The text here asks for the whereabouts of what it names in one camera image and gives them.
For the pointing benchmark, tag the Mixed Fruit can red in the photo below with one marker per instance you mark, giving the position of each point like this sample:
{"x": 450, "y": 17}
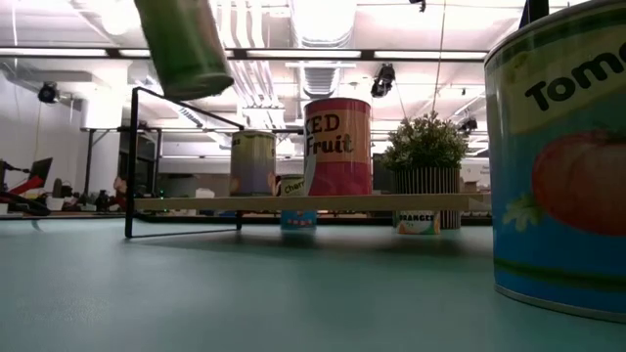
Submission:
{"x": 337, "y": 146}

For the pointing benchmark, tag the Cherries can blue label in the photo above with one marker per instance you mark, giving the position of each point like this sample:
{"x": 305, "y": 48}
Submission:
{"x": 298, "y": 220}

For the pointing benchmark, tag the purple label can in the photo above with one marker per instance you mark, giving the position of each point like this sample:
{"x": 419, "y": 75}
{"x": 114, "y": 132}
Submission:
{"x": 252, "y": 166}

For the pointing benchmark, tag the Oranges can white label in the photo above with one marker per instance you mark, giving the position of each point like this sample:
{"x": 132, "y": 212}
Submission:
{"x": 415, "y": 224}

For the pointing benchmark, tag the green label can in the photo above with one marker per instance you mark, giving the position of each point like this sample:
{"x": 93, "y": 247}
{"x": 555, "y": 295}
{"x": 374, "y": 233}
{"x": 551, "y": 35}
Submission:
{"x": 186, "y": 49}

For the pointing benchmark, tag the white round lid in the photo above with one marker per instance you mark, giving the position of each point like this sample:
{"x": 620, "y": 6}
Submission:
{"x": 562, "y": 195}

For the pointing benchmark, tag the artificial plant in ribbed pot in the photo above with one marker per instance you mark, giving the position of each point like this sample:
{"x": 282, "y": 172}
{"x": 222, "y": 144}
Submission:
{"x": 425, "y": 142}

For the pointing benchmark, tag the black ceiling spotlight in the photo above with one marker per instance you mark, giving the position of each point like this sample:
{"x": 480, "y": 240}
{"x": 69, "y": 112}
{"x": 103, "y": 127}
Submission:
{"x": 383, "y": 80}
{"x": 48, "y": 93}
{"x": 468, "y": 124}

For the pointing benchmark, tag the ceiling light strip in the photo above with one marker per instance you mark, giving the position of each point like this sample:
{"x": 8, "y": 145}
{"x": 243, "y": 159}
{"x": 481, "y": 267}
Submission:
{"x": 303, "y": 54}
{"x": 54, "y": 52}
{"x": 430, "y": 55}

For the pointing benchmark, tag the green table mat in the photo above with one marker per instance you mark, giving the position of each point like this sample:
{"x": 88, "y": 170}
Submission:
{"x": 195, "y": 303}

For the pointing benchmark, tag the person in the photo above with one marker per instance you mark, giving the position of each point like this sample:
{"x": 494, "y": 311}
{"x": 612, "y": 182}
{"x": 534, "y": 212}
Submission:
{"x": 120, "y": 188}

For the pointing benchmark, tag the black computer monitor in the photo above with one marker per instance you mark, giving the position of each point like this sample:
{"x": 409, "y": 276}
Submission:
{"x": 40, "y": 169}

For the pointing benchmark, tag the red object on desk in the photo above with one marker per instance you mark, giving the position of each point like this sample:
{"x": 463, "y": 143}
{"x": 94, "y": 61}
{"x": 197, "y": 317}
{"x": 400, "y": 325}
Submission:
{"x": 25, "y": 187}

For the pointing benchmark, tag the black metal table frame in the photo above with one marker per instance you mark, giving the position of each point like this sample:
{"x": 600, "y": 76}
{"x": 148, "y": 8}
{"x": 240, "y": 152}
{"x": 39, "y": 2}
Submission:
{"x": 352, "y": 221}

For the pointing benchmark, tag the white ribbed ventilation duct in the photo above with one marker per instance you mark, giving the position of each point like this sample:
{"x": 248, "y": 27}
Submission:
{"x": 320, "y": 80}

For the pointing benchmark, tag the black metal rack frame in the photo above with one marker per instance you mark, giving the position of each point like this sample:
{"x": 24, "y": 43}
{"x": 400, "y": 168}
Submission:
{"x": 131, "y": 146}

